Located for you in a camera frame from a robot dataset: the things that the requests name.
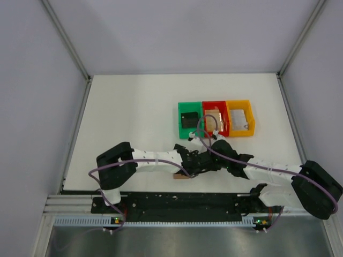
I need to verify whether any brown leather card holder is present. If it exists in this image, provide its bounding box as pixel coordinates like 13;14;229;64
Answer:
173;174;189;179

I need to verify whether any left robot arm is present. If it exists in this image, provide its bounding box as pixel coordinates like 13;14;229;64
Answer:
96;142;214;213

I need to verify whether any red plastic bin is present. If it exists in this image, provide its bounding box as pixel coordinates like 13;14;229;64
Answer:
202;101;230;137

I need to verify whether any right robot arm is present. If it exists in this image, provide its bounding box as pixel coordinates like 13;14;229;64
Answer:
205;134;342;220

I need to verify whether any silver cards stack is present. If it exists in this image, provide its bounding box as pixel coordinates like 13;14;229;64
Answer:
230;109;249;131

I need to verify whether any grey cable duct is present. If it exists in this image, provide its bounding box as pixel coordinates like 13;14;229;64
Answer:
54;216;256;228

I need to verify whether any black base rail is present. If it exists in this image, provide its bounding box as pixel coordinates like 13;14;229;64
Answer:
91;190;269;223

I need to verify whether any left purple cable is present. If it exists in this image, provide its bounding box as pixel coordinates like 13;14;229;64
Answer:
89;159;198;233

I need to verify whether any gold cards stack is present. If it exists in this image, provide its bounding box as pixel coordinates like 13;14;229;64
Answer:
205;109;224;132

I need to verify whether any aluminium frame profile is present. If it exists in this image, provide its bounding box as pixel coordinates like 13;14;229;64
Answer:
39;0;91;81

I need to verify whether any purple cable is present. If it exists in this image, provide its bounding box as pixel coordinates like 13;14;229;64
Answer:
197;114;339;233
89;159;198;233

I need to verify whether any yellow plastic bin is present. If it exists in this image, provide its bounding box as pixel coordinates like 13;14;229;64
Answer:
226;100;255;137

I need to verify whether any black cards stack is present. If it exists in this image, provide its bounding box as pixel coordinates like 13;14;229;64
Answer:
181;112;199;129

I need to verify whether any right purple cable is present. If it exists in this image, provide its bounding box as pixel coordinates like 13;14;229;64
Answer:
197;114;339;233

